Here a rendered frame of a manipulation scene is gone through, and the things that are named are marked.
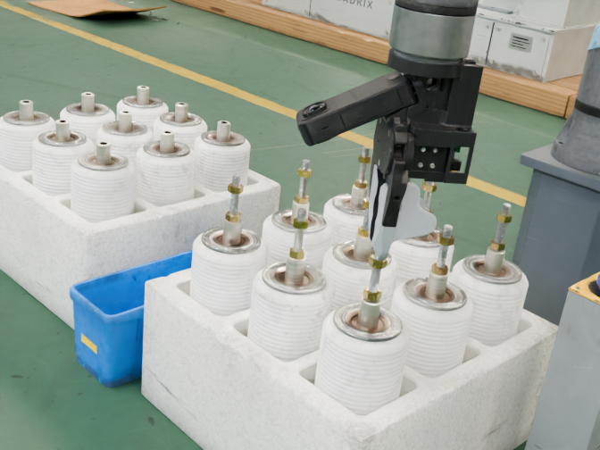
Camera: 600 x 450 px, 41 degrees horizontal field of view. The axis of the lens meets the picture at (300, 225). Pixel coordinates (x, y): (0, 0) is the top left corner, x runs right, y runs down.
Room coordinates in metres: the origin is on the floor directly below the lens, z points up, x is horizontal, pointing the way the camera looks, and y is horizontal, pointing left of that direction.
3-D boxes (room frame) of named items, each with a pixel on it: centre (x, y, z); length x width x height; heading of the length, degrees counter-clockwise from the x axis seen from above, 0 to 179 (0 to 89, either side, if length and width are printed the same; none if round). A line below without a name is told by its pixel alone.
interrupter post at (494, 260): (0.93, -0.25, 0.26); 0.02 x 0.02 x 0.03
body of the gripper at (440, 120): (0.77, -0.11, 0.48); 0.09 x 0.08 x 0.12; 99
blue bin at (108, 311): (1.07, 0.17, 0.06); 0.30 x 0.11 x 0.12; 136
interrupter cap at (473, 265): (0.93, -0.25, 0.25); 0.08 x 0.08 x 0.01
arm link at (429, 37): (0.77, -0.10, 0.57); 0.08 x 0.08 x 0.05
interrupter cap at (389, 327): (0.77, -0.09, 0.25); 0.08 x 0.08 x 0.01
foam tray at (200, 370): (0.93, -0.08, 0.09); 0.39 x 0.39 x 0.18; 46
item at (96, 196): (1.15, 0.31, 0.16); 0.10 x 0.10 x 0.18
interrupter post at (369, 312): (0.77, -0.09, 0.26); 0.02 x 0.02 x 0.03
